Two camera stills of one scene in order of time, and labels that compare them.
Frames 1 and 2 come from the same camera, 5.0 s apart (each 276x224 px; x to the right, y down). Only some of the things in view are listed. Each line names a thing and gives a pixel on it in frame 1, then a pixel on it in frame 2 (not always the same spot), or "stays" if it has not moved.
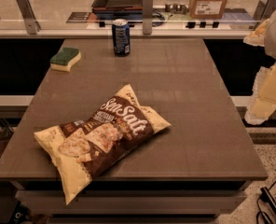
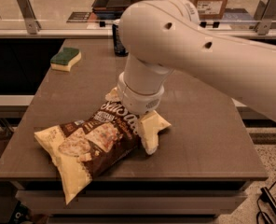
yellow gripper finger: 257,36 -> 113,95
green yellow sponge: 65,59 stays
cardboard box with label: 208,1 stays
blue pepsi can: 121,37 stays
